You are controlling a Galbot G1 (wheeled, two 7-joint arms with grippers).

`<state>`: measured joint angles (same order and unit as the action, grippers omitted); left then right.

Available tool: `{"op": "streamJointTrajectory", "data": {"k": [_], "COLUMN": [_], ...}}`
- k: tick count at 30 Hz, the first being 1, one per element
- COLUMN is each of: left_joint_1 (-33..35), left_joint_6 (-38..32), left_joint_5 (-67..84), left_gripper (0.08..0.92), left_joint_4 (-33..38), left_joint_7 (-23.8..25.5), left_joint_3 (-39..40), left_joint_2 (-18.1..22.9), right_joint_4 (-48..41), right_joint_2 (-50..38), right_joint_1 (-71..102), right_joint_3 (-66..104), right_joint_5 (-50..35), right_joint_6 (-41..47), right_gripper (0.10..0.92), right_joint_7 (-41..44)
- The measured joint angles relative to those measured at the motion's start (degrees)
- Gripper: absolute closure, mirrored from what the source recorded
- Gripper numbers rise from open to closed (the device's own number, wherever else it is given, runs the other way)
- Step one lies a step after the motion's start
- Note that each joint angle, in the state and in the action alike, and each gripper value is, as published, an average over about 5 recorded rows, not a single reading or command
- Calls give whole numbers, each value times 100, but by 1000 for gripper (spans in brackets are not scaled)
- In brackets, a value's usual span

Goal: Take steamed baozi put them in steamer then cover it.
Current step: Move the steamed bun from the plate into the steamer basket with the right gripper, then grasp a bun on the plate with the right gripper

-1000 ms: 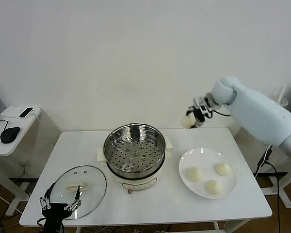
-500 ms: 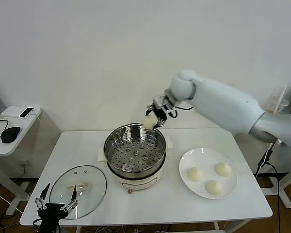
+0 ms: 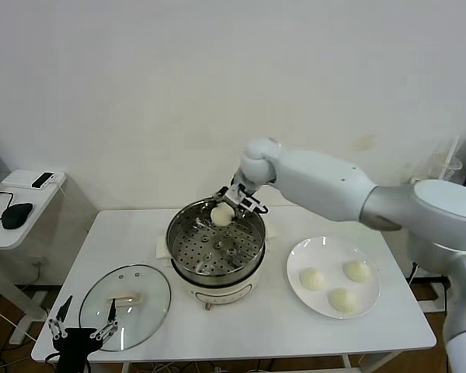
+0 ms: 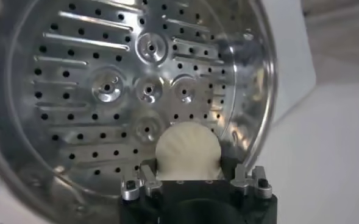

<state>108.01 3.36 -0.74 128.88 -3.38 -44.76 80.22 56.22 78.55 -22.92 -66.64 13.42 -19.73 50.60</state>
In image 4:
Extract white electric cooker pot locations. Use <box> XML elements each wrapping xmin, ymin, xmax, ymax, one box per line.
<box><xmin>258</xmin><ymin>0</ymin><xmax>317</xmax><ymax>122</ymax></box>

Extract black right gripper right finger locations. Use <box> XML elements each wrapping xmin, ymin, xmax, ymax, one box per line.
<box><xmin>220</xmin><ymin>156</ymin><xmax>273</xmax><ymax>200</ymax></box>

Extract white steamed baozi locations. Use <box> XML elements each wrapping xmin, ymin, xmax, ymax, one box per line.
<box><xmin>154</xmin><ymin>121</ymin><xmax>223</xmax><ymax>181</ymax></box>

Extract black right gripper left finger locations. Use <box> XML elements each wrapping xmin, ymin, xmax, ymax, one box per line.
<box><xmin>120</xmin><ymin>158</ymin><xmax>165</xmax><ymax>201</ymax></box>

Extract perforated steel steamer basket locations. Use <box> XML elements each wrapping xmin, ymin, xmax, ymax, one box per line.
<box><xmin>0</xmin><ymin>0</ymin><xmax>279</xmax><ymax>224</ymax></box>

